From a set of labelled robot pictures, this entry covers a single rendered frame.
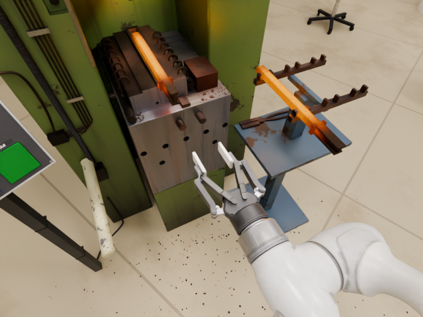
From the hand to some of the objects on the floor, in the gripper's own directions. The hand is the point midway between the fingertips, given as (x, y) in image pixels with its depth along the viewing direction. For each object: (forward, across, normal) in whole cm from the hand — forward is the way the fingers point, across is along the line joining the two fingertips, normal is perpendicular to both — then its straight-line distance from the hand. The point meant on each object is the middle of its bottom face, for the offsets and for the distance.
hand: (211, 158), depth 63 cm
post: (+27, -58, -100) cm, 118 cm away
